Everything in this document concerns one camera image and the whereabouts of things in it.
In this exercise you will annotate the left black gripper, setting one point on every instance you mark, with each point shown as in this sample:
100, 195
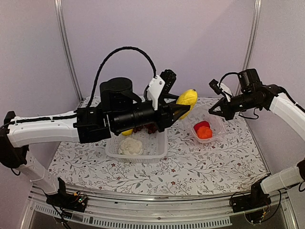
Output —
166, 113

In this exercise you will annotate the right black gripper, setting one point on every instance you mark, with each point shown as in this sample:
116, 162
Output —
226, 112

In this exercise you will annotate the yellow toy fruit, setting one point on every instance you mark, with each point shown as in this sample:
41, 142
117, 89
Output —
127, 132
189, 97

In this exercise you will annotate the red toy pepper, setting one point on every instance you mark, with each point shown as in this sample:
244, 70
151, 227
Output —
201, 124

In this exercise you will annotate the clear zip top bag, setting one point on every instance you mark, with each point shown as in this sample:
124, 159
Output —
198, 114

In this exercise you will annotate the orange toy pumpkin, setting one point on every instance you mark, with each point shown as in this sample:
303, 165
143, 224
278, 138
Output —
204, 133

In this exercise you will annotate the purple toy grapes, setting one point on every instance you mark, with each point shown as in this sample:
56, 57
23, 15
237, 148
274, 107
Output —
151, 128

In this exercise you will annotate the white plastic basket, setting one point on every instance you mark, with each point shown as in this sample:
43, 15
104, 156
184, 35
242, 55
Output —
155, 147

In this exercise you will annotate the white toy cauliflower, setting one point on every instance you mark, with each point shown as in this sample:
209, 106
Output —
130, 146

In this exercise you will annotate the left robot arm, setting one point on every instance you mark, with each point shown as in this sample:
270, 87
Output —
18, 133

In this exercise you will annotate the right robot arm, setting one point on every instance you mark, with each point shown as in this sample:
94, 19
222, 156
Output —
276, 121

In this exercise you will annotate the floral table mat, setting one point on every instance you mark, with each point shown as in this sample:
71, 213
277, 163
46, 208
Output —
227, 165

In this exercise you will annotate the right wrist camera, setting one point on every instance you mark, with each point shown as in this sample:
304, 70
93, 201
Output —
220, 88

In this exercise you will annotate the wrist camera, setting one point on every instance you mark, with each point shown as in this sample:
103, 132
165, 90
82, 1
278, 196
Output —
220, 88
159, 85

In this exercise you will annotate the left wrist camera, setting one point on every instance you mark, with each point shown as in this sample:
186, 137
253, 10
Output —
159, 85

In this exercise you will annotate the right aluminium frame post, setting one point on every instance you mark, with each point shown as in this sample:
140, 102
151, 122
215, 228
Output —
253, 33

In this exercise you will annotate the aluminium frame post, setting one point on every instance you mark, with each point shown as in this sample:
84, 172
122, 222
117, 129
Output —
253, 33
66, 49

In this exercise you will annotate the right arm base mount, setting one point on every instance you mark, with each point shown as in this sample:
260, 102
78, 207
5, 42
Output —
255, 199

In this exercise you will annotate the aluminium front rail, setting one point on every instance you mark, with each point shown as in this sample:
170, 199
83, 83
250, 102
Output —
114, 210

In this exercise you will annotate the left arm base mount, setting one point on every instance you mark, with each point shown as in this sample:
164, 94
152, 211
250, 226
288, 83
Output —
76, 201

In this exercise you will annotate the left aluminium frame post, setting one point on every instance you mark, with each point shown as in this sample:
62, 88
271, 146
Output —
66, 49

